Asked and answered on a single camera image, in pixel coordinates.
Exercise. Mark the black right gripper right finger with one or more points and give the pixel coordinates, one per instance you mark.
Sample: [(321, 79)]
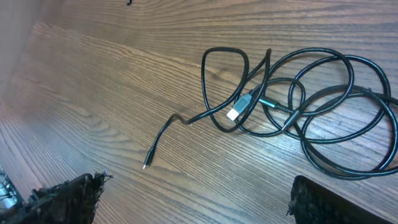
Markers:
[(311, 203)]

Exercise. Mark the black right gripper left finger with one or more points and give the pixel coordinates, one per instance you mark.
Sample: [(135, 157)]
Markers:
[(72, 202)]

